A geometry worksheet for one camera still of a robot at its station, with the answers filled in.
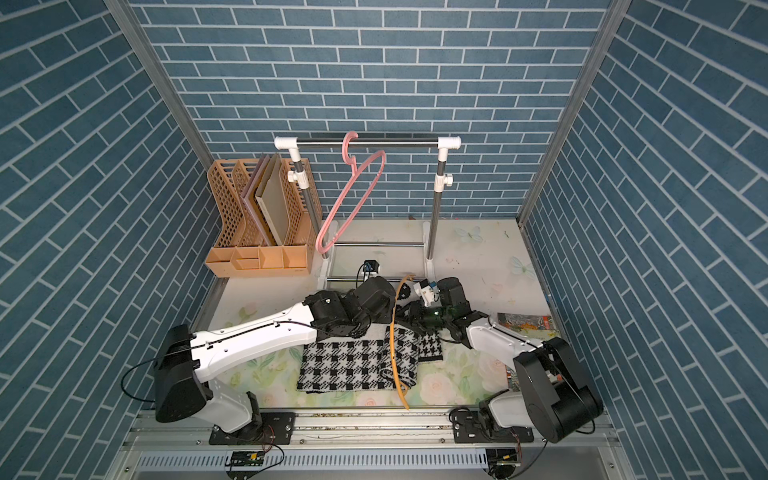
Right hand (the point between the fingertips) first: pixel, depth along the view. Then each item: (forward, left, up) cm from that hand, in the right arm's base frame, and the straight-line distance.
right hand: (398, 320), depth 82 cm
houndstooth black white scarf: (-10, +8, -7) cm, 15 cm away
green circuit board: (-33, +34, -13) cm, 49 cm away
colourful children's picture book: (+7, -43, -10) cm, 45 cm away
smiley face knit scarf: (-6, -3, -4) cm, 8 cm away
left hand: (0, 0, +7) cm, 7 cm away
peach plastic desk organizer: (+22, +56, -1) cm, 60 cm away
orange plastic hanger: (-7, +1, 0) cm, 7 cm away
